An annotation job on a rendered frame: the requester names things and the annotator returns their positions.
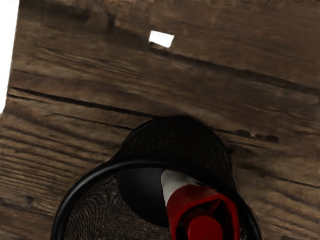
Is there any black mesh pen holder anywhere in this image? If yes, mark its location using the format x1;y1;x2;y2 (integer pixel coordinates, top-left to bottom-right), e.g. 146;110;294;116
50;115;263;240

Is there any white marker with red cap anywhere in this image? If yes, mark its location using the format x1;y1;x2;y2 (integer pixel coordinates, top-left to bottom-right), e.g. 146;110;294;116
160;169;242;240

